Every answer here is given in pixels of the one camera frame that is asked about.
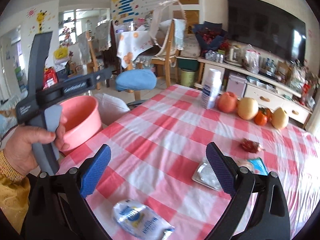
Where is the white milk bottle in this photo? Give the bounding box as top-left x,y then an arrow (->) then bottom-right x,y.
201,68 -> 222,109

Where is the white TV cabinet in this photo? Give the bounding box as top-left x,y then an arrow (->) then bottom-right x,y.
195,57 -> 312,127

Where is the green waste bin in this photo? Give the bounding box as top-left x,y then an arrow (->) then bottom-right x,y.
180,69 -> 196,87

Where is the black flat television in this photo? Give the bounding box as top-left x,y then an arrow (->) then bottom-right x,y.
228,0 -> 306,63

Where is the light wooden dining chair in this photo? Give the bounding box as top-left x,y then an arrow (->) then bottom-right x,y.
151,20 -> 179,88

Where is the dark blue flower bouquet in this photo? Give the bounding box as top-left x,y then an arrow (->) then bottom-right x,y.
193,21 -> 228,52

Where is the red snack wrapper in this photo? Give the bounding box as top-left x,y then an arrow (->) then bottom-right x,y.
241,139 -> 264,153

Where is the pink plastic basin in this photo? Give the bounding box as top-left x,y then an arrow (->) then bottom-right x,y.
60,95 -> 103,155

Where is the pink storage box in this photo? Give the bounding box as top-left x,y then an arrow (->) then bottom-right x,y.
226,73 -> 247,98

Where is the red apple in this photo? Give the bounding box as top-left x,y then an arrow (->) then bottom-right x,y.
217,92 -> 238,113

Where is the silver foil wrapper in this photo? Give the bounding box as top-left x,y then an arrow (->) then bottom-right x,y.
191,161 -> 222,191

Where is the white cushion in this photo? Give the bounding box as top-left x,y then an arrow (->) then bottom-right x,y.
94,93 -> 130,126

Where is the pink checkered tablecloth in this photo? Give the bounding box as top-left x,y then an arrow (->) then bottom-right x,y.
59,85 -> 319,239

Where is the dark wooden chair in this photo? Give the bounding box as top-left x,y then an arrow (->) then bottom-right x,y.
102,20 -> 121,76

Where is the blue cushioned stool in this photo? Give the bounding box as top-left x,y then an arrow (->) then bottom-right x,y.
115,69 -> 157,101

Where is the blue cartoon face packet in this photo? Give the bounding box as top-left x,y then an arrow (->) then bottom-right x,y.
247,158 -> 268,176

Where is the electric kettle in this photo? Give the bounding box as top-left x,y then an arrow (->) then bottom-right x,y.
225,46 -> 242,67

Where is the person left hand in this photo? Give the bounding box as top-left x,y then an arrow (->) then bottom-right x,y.
4,115 -> 69,176

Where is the yellow sleeve forearm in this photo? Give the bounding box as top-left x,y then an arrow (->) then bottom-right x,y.
0,150 -> 30,234

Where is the white Magicday pouch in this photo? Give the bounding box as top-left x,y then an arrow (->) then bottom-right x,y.
112,199 -> 175,239

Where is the dining table orange-print cloth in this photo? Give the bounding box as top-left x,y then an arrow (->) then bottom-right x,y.
117,30 -> 153,68

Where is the yellow pear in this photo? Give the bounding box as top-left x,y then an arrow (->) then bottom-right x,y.
237,97 -> 259,120
271,107 -> 289,130

